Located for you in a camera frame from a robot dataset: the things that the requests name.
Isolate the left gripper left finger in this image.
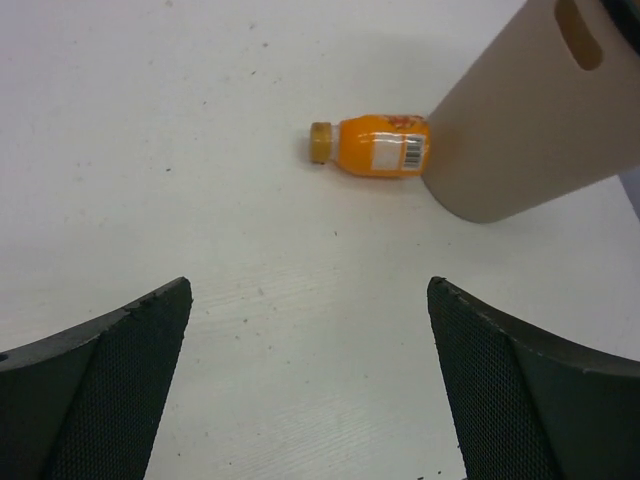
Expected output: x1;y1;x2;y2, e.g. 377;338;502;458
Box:
1;277;192;479

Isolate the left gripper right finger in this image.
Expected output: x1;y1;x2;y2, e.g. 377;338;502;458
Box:
426;277;639;479

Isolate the orange bottle with barcode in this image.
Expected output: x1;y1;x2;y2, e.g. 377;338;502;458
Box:
309;114;431;178

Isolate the brown cardboard bin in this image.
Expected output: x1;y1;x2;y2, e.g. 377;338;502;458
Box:
423;1;639;223

